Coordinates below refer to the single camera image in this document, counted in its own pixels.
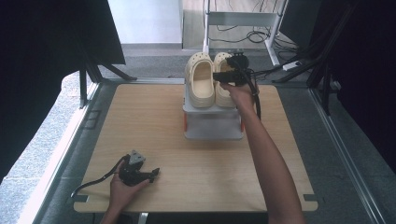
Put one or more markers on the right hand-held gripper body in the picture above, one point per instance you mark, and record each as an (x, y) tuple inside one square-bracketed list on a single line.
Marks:
[(243, 74)]

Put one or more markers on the grey two-tier shoe rack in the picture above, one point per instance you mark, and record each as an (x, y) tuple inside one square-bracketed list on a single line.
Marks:
[(213, 124)]

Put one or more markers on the black tripod stand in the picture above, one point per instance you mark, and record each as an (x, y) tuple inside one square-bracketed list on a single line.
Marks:
[(83, 84)]

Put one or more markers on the white power strip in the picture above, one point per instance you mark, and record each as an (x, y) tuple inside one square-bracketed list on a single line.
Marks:
[(291, 65)]

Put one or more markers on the cream clog shoe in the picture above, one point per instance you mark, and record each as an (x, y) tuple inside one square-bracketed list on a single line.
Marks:
[(224, 96), (202, 79)]

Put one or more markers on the white metal stand frame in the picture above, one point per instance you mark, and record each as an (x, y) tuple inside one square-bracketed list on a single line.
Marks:
[(239, 18)]

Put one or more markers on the large black curtain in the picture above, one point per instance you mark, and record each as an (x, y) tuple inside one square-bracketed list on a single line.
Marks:
[(37, 62)]

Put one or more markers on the person's right hand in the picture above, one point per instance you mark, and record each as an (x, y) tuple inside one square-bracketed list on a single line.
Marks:
[(244, 95)]

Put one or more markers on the dark curtain with stands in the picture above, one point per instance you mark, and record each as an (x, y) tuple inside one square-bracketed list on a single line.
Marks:
[(367, 77)]

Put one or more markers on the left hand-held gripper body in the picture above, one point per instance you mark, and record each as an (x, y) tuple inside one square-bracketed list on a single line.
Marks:
[(130, 173)]

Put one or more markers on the person's left hand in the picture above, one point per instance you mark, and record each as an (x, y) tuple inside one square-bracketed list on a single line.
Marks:
[(120, 194)]

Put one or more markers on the white table leg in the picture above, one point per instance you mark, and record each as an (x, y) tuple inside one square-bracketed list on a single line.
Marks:
[(142, 218)]

